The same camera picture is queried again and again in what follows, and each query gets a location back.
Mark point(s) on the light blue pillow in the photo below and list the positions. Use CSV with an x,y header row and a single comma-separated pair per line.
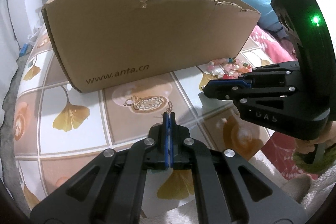
x,y
260,6

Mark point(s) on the small blue object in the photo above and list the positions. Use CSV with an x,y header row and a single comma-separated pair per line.
x,y
25,48

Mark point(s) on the brown cardboard box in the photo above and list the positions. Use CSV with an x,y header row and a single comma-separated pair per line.
x,y
131,37

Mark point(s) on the grey cloth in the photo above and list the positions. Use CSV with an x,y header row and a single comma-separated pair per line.
x,y
11,98

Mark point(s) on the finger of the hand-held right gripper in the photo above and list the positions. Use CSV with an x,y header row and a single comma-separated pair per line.
x,y
273,70
262,108

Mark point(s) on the person's right hand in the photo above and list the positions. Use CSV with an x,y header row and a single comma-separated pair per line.
x,y
304,146

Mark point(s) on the gold filigree pendant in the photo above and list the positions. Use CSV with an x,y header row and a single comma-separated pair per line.
x,y
147,103

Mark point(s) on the ginkgo leaf print tablecloth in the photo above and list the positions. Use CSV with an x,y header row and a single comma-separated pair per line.
x,y
78,134

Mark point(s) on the pink floral blanket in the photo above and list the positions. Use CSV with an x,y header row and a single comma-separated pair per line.
x,y
270,48

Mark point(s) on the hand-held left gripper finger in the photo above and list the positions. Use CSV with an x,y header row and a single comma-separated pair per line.
x,y
166,140
172,140

